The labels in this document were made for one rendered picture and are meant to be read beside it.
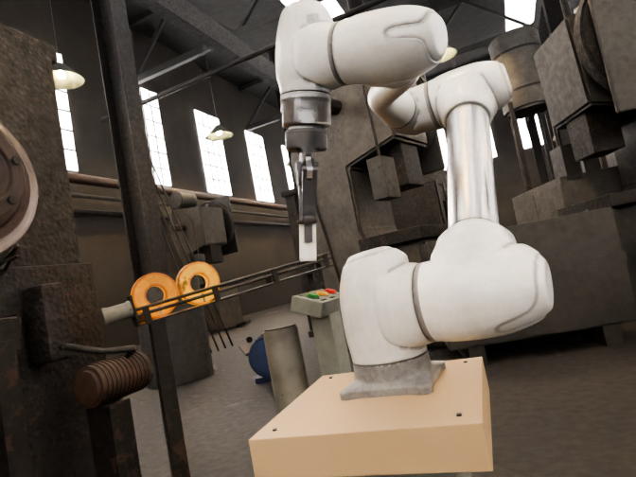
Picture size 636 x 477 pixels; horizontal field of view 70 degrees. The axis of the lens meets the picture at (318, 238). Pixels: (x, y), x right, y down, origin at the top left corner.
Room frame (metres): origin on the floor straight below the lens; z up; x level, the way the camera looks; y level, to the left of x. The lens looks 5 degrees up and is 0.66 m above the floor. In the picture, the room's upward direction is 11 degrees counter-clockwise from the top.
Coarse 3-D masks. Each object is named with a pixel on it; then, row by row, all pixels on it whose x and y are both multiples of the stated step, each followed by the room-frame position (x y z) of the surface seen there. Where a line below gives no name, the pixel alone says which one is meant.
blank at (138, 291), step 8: (144, 280) 1.54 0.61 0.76; (152, 280) 1.55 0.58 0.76; (160, 280) 1.57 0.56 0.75; (168, 280) 1.58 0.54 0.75; (136, 288) 1.53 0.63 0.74; (144, 288) 1.54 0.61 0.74; (160, 288) 1.59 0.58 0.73; (168, 288) 1.58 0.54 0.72; (176, 288) 1.59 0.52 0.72; (136, 296) 1.52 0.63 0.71; (144, 296) 1.54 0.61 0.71; (168, 296) 1.58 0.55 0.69; (136, 304) 1.52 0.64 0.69; (144, 304) 1.53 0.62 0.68; (168, 304) 1.58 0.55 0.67; (160, 312) 1.56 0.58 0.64; (168, 312) 1.57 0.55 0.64
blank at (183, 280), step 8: (192, 264) 1.63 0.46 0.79; (200, 264) 1.65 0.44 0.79; (208, 264) 1.66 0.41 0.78; (184, 272) 1.61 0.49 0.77; (192, 272) 1.63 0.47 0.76; (200, 272) 1.64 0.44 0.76; (208, 272) 1.66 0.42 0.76; (216, 272) 1.68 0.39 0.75; (176, 280) 1.61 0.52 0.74; (184, 280) 1.61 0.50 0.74; (208, 280) 1.66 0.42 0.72; (216, 280) 1.67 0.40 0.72; (184, 288) 1.61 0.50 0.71; (192, 296) 1.62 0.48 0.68; (208, 296) 1.65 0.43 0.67; (192, 304) 1.64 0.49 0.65; (200, 304) 1.63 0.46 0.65
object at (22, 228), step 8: (0, 128) 1.32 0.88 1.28; (8, 136) 1.34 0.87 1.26; (16, 144) 1.36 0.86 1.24; (24, 152) 1.38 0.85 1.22; (24, 160) 1.38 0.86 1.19; (32, 168) 1.40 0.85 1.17; (32, 176) 1.40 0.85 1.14; (32, 184) 1.39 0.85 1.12; (32, 192) 1.39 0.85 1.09; (32, 200) 1.39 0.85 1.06; (32, 208) 1.38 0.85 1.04; (32, 216) 1.38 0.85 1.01; (24, 224) 1.35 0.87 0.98; (16, 232) 1.33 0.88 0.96; (24, 232) 1.35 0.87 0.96; (0, 240) 1.28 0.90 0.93; (8, 240) 1.30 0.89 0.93; (16, 240) 1.32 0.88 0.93; (0, 248) 1.28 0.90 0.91
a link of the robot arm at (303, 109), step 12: (288, 96) 0.75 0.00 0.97; (300, 96) 0.74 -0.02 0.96; (312, 96) 0.74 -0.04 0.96; (324, 96) 0.75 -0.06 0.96; (288, 108) 0.75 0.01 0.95; (300, 108) 0.75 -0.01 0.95; (312, 108) 0.75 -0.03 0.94; (324, 108) 0.76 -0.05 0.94; (288, 120) 0.76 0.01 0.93; (300, 120) 0.75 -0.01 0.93; (312, 120) 0.75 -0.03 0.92; (324, 120) 0.76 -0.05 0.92
